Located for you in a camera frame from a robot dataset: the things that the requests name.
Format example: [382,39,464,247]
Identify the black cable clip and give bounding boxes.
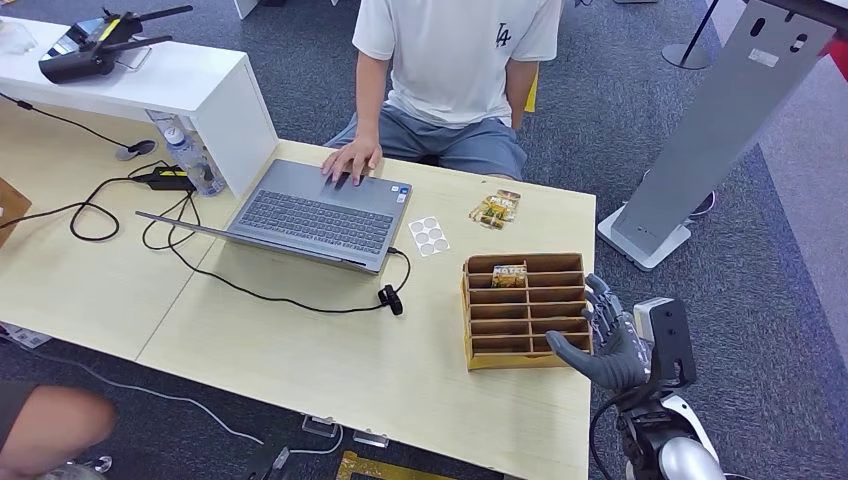
[378,284,405,317]

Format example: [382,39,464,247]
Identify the black laptop power cable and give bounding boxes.
[140,190,413,316]

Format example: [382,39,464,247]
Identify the thin black cable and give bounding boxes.
[0,92,137,150]

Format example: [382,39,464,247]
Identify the white floor cable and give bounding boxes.
[39,354,344,457]

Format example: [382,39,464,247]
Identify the white desk shelf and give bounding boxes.
[0,14,281,200]

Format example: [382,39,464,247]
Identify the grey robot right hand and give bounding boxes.
[545,273,655,393]

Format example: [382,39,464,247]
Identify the brown cardboard box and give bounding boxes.
[0,177,33,248]

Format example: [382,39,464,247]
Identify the black looped cable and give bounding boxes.
[0,158,170,243]

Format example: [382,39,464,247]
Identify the grey open laptop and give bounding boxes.
[135,158,413,276]

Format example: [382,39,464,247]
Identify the sheet of round stickers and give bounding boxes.
[407,215,452,258]

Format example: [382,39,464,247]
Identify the yellow printed card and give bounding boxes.
[491,264,529,289]

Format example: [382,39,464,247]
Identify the black remote controller with antennas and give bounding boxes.
[37,4,195,85]

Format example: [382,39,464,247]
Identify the clear plastic water bottle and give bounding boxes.
[162,125,229,198]

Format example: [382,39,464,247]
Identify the black power adapter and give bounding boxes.
[132,165,197,193]

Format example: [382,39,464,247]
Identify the wrist camera, black bracket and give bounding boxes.
[632,296,698,390]

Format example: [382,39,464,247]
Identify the person's right hand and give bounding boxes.
[321,135,384,187]

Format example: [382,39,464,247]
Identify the seated person's knee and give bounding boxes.
[0,380,119,480]

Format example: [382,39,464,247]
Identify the clear plastic bracket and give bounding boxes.
[301,415,339,439]
[352,429,391,450]

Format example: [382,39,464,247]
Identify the round base pole stand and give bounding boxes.
[661,0,723,70]

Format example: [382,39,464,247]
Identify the wooden card organizer box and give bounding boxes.
[460,251,594,372]

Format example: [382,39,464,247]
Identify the grey desk cable grommet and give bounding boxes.
[114,138,158,162]

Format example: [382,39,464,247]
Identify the grey panel stand, white base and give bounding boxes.
[596,0,839,273]

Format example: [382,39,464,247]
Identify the wrapped stack of cards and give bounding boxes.
[468,189,523,231]

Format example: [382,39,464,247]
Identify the clear plastic holder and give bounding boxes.
[113,36,152,72]

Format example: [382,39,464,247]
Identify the white cable at stand base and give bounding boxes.
[688,190,719,219]

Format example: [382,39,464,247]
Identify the black floor device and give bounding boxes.
[246,445,294,480]

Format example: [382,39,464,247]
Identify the person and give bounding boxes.
[321,0,564,187]

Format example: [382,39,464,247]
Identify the clear plastic bag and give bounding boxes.
[0,18,38,56]

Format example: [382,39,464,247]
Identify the yellow flat frame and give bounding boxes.
[335,450,458,480]

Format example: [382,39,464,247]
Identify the white printed paper sheet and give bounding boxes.
[0,323,52,350]

